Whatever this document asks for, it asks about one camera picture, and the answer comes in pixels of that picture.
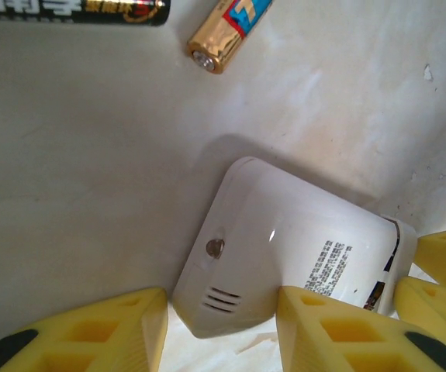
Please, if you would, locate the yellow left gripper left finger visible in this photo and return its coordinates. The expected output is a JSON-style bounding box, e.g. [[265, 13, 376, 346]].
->
[[0, 285, 170, 372]]

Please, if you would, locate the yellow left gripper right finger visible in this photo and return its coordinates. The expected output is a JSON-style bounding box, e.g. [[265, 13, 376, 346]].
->
[[278, 285, 446, 372]]

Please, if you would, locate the white remote with back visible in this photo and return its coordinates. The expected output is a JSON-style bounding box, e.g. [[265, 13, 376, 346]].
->
[[171, 156, 418, 339]]

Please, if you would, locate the gold and blue AAA battery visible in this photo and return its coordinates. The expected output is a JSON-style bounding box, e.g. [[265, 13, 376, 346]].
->
[[186, 0, 277, 76]]

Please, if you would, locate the black AAA battery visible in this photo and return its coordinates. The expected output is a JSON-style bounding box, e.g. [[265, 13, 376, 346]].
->
[[0, 0, 172, 27]]

